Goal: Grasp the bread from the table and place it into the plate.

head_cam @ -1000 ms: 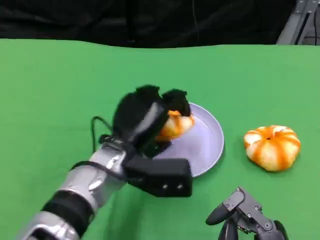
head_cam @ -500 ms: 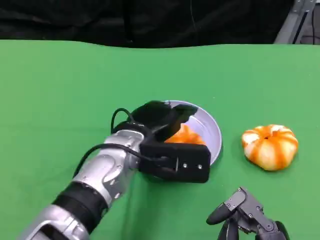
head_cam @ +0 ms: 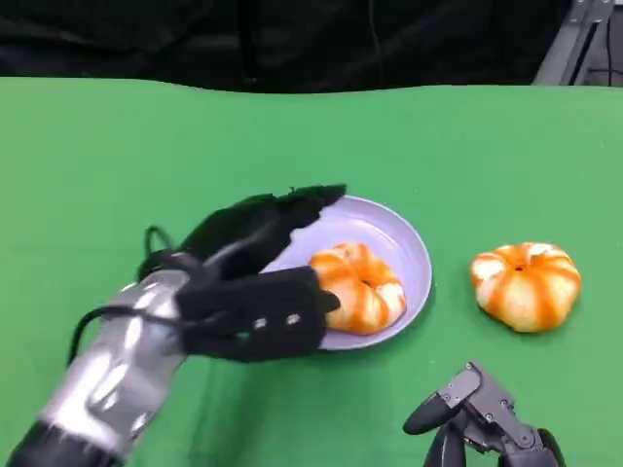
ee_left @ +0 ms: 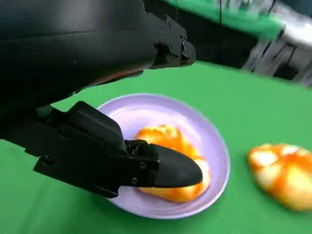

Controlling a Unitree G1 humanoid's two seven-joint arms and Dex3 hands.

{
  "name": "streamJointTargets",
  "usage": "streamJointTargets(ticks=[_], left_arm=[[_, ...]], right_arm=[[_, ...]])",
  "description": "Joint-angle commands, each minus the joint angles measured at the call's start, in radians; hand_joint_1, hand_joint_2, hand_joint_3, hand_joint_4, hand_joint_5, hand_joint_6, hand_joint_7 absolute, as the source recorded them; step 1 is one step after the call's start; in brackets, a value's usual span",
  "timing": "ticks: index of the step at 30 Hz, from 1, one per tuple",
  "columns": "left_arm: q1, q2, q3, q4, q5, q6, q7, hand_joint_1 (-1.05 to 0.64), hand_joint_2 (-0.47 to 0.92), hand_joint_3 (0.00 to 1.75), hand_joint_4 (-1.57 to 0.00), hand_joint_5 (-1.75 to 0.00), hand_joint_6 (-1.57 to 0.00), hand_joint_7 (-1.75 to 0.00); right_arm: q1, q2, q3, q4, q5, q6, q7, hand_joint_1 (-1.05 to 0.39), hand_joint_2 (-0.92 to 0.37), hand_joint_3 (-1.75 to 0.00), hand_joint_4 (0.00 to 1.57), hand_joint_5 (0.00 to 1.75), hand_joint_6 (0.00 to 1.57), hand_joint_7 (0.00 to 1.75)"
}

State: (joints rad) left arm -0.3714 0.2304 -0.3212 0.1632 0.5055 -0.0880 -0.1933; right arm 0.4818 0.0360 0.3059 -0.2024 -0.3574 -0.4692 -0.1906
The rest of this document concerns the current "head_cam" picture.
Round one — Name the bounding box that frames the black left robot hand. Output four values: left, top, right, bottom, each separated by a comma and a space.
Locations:
138, 183, 348, 284

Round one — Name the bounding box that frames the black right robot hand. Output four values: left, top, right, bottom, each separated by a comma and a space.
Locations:
402, 360, 568, 467

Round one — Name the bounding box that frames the orange white toy bread roll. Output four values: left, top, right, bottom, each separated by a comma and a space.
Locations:
469, 241, 583, 335
309, 241, 408, 336

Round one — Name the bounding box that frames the green table cloth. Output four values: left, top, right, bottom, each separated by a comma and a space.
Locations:
0, 76, 623, 467

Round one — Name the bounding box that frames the lilac plate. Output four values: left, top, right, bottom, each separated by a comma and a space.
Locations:
260, 195, 433, 351

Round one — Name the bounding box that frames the black backdrop curtain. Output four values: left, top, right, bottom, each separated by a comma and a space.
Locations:
0, 0, 571, 94

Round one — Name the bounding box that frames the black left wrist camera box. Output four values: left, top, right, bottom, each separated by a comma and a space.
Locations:
174, 266, 342, 364

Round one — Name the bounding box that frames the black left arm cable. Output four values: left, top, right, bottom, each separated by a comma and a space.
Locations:
65, 225, 254, 367

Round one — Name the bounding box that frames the grey metal frame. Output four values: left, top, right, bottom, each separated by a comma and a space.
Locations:
532, 0, 623, 88

